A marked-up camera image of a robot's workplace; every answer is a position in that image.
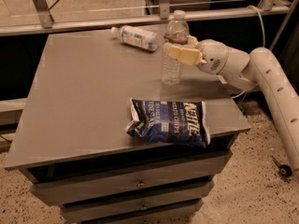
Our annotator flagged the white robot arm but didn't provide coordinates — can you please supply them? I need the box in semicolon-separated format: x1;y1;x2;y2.
163;36;299;176

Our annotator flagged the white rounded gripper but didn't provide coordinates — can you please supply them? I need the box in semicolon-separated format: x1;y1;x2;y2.
163;35;249;76

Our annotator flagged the white labelled plastic bottle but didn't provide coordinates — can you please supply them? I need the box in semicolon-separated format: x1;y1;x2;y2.
110;25;158;52

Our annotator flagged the grey drawer cabinet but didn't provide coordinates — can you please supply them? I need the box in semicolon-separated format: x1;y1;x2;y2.
5;30;249;224

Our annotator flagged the white cable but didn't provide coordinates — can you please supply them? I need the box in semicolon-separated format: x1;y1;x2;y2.
231;5;266;100

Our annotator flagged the clear plastic water bottle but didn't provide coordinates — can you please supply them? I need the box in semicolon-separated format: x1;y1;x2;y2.
162;10;190;85

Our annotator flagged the blue Kettle chips bag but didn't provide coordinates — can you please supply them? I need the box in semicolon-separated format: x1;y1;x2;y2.
126;99;210;147

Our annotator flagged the black caster wheel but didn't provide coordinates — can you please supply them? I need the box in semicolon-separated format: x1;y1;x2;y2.
272;157;292;177

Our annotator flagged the metal railing frame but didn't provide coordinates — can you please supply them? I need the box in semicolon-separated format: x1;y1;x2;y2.
0;0;299;37

